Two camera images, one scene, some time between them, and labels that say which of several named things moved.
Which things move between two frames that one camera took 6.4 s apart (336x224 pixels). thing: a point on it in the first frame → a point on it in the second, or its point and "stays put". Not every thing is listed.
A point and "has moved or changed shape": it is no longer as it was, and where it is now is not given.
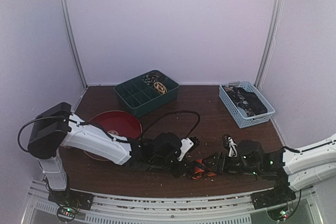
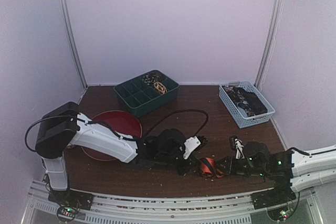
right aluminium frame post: [270, 42] stays put
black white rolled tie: [151, 77] stays put
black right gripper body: [219, 162] → [230, 165]
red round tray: [117, 123] stays put
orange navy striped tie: [200, 169] has moved or changed shape
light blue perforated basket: [245, 104] stays put
